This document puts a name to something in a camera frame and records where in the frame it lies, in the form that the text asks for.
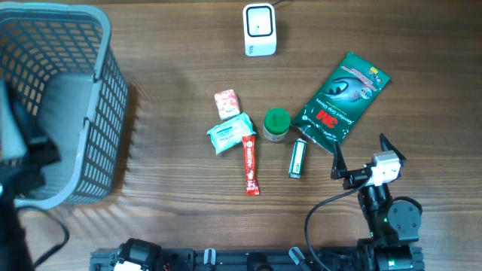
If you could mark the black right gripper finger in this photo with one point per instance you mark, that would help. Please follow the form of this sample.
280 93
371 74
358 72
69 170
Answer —
387 146
339 169

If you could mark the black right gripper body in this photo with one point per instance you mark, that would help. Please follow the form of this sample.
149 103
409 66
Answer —
355 178

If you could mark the green white gum pack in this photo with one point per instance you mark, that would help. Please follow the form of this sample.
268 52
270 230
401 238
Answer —
297 159

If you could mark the green glove package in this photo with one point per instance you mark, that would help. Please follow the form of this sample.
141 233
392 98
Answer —
333 111

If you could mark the green lidded small jar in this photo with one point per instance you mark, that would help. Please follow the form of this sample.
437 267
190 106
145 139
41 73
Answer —
276 124

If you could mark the red coffee stick sachet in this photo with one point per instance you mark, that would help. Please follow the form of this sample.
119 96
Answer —
252 187

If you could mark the teal wet wipes pack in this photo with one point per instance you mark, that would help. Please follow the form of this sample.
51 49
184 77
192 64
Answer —
230 132

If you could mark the orange candy pack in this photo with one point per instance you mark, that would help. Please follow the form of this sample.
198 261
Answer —
227 104

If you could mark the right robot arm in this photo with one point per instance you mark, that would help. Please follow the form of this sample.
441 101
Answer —
394 222

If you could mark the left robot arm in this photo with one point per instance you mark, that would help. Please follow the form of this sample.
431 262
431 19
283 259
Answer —
25 149

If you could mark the white barcode scanner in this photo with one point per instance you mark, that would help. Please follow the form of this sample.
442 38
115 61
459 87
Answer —
259 26

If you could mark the grey plastic mesh basket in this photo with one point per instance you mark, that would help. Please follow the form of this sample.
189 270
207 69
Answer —
59 60

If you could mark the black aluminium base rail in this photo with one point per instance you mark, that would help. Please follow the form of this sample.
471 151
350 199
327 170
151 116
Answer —
136 254

